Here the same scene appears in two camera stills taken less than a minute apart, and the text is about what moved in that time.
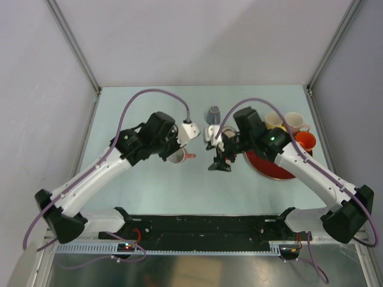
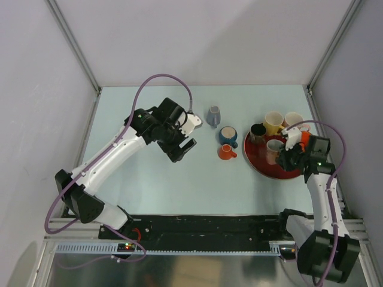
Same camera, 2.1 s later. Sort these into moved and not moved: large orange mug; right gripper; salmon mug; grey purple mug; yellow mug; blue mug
Moved: right gripper; salmon mug
Not moved: yellow mug; grey purple mug; blue mug; large orange mug
